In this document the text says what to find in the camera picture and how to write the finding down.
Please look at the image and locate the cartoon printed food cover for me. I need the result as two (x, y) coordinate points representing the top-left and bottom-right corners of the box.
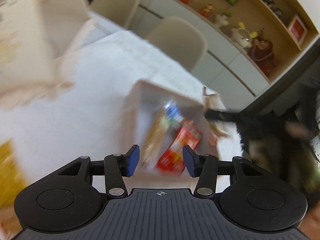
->
(0, 0), (92, 110)

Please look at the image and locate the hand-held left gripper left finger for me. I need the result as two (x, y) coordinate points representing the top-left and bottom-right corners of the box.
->
(57, 144), (140, 197)

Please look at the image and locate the brown and red plush decoration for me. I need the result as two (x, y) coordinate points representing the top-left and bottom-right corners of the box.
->
(247, 29), (276, 73)

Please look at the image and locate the white rabbit plush toy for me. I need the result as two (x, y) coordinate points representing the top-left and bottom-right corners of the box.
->
(230, 22), (258, 48)

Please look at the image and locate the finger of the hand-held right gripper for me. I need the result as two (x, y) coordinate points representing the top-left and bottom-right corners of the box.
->
(205, 108), (241, 125)

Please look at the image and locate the blue snack packet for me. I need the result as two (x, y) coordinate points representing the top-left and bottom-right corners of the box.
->
(164, 99), (184, 123)

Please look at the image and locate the clear cracker packet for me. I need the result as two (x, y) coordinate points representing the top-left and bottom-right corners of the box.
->
(141, 111), (172, 167)

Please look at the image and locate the pink cardboard box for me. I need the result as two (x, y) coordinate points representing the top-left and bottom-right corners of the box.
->
(122, 79), (213, 179)

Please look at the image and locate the beige dining chair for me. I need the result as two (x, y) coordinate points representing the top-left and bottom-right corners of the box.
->
(146, 16), (208, 73)
(89, 0), (139, 30)

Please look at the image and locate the white textured tablecloth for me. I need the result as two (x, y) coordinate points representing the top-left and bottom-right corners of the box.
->
(0, 17), (244, 230)

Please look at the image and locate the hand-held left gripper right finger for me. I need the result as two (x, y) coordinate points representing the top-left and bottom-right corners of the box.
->
(182, 145), (265, 197)

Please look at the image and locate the yellow snack packet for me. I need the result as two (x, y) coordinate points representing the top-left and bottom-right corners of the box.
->
(0, 140), (27, 208)

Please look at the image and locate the white vase with plant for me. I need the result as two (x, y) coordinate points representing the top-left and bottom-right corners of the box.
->
(214, 12), (232, 27)

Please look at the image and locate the red picture frame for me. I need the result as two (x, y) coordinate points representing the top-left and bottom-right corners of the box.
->
(287, 14), (308, 43)

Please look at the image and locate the long bread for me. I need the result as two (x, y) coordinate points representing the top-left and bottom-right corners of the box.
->
(201, 86), (232, 146)

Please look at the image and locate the red cartoon snack packet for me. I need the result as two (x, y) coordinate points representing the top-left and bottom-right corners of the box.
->
(156, 119), (203, 176)

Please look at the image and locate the wooden wall shelf unit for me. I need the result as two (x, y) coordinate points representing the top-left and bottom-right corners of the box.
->
(135, 0), (320, 83)

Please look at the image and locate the white sideboard cabinet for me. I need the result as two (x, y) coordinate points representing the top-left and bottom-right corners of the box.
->
(117, 0), (272, 98)

